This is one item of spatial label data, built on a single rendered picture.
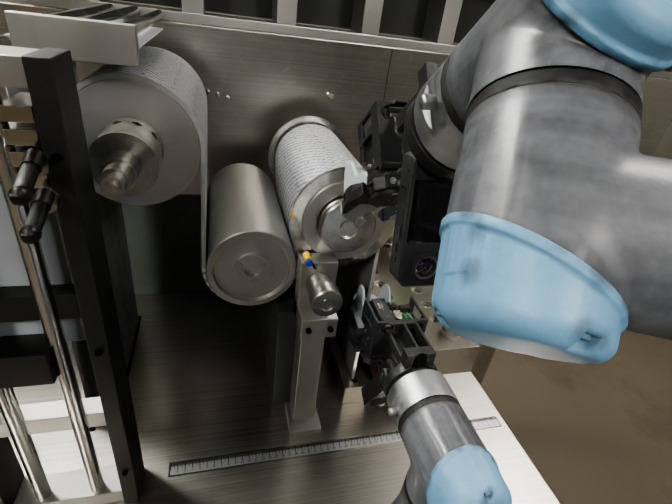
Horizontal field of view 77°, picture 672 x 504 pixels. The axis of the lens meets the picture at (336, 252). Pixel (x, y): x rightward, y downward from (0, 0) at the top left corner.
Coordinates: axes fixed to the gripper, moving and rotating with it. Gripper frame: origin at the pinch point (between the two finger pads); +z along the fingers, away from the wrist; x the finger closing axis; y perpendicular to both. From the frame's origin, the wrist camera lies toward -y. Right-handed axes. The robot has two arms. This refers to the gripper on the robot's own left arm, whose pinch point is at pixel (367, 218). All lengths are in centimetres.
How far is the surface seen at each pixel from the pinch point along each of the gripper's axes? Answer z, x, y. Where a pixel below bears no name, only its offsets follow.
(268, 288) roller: 14.7, 10.1, -6.6
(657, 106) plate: 24, -83, 33
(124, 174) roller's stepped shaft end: -5.9, 24.7, 2.6
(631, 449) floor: 109, -154, -76
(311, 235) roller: 8.0, 5.0, -0.4
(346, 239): 6.6, 0.6, -1.2
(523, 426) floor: 123, -111, -64
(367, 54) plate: 21.1, -10.3, 36.0
